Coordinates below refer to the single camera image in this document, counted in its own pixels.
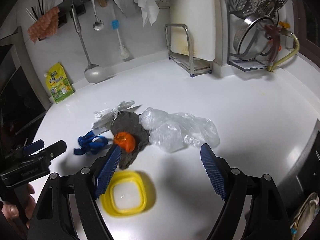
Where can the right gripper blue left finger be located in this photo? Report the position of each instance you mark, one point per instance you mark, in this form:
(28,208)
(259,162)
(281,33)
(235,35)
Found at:
(104,168)

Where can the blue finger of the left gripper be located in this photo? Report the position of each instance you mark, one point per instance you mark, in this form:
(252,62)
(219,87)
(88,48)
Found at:
(34,147)
(53,149)

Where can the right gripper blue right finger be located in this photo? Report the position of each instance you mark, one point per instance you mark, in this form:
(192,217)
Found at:
(217,170)

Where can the yellow square plastic lid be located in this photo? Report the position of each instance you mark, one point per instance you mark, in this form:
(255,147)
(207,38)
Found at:
(129,193)

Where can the orange mandarin peel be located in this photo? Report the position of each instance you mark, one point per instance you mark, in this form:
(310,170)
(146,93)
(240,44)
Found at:
(125,141)

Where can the white tissue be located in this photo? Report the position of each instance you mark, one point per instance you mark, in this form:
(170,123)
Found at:
(105,118)

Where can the clear plastic bag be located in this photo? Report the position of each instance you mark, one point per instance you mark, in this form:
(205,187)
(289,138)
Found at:
(176,131)

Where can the dark grey rag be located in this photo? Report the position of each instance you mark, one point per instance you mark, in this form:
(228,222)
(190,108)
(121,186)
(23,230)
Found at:
(129,122)

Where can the black kitchen sink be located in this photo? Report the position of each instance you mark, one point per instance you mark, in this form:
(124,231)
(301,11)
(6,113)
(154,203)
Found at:
(303,178)

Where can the person's left hand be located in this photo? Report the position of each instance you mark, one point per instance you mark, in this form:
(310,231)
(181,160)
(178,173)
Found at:
(17,207)

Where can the yellow green seasoning pouch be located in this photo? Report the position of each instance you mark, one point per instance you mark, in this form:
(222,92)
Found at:
(58,83)

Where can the steel spatula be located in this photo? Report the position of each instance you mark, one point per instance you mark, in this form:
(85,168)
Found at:
(93,72)

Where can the dishes in sink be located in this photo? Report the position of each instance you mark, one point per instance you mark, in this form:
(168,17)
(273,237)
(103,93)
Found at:
(305,216)

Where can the steel cutting board rack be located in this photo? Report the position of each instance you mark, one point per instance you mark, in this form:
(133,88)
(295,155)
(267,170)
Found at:
(189,62)

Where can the white blue bottle brush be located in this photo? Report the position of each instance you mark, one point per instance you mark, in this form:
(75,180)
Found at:
(124,53)

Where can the orange dish cloth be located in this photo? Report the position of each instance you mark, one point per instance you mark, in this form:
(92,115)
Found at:
(46,26)

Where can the steel ladle spoon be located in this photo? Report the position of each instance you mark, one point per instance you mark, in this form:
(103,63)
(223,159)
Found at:
(98,25)

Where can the cleaver blade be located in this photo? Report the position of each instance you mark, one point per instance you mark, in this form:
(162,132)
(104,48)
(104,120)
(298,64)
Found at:
(127,7)

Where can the white cutting board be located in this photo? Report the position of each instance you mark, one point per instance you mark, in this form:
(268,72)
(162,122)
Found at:
(199,17)

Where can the white hanging cloth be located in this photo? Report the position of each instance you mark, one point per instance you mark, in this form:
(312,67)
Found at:
(149,9)

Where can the black wire lid rack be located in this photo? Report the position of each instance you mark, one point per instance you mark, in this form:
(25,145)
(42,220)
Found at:
(260,61)

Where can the red gas valve handle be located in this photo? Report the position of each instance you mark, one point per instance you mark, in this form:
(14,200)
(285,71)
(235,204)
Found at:
(274,33)

